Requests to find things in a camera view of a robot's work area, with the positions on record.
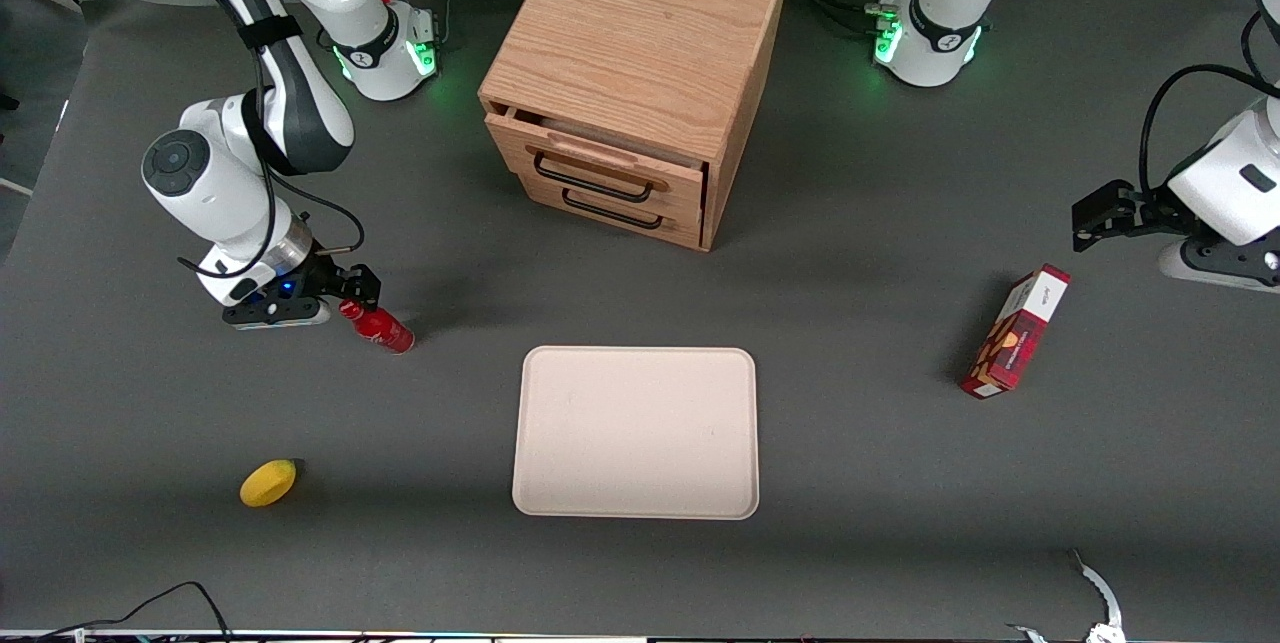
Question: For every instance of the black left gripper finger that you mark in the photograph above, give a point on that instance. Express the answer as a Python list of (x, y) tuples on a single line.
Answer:
[(1120, 231), (1105, 201)]

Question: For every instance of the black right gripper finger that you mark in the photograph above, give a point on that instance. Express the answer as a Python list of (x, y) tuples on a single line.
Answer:
[(362, 285), (335, 306)]

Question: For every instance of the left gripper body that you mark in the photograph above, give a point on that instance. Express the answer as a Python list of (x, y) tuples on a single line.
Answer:
[(1146, 207)]

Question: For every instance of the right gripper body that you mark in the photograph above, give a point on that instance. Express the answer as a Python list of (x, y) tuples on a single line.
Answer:
[(323, 276)]

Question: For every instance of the red coke bottle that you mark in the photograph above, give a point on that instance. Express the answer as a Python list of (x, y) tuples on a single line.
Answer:
[(385, 330)]

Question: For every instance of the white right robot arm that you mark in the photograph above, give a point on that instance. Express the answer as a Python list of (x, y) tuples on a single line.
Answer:
[(215, 193)]

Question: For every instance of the beige rectangular tray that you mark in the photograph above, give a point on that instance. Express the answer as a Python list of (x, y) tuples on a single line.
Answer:
[(635, 433)]

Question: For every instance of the red cracker box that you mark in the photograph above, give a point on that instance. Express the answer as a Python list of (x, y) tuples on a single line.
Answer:
[(1015, 333)]

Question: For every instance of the yellow lemon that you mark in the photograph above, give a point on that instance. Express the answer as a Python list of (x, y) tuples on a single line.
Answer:
[(268, 483)]

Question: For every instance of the wooden drawer with notch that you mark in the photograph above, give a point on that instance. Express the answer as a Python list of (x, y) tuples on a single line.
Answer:
[(600, 148)]

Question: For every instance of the plain wooden drawer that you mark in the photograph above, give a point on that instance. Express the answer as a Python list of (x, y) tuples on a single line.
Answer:
[(690, 231)]

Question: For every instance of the wooden drawer cabinet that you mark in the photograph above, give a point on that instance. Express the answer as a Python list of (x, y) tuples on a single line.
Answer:
[(640, 23)]

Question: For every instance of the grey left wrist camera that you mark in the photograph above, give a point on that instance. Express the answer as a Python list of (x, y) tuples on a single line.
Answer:
[(1215, 281)]

